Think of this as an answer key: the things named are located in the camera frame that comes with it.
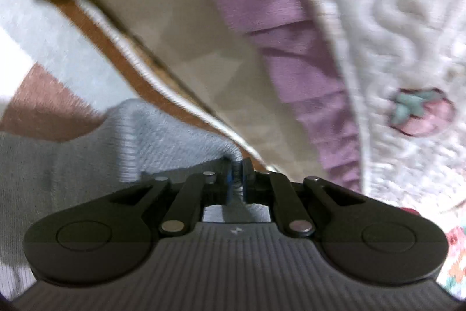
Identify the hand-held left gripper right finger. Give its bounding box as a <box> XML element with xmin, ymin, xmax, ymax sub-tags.
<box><xmin>240</xmin><ymin>157</ymin><xmax>366</xmax><ymax>239</ymax></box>

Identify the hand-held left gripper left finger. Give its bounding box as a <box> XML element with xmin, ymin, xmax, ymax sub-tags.
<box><xmin>109</xmin><ymin>160</ymin><xmax>238</xmax><ymax>237</ymax></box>

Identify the grey knit sweater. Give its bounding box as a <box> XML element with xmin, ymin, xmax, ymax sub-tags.
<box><xmin>0</xmin><ymin>99</ymin><xmax>272</xmax><ymax>299</ymax></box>

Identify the white quilted bear-print bedspread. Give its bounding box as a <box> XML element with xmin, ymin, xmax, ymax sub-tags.
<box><xmin>153</xmin><ymin>0</ymin><xmax>466</xmax><ymax>301</ymax></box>

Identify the pastel printed rug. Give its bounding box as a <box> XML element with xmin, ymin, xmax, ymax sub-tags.
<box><xmin>0</xmin><ymin>0</ymin><xmax>272</xmax><ymax>171</ymax></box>

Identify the beige bed frame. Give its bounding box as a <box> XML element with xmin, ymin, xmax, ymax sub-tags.
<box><xmin>34</xmin><ymin>0</ymin><xmax>328</xmax><ymax>169</ymax></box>

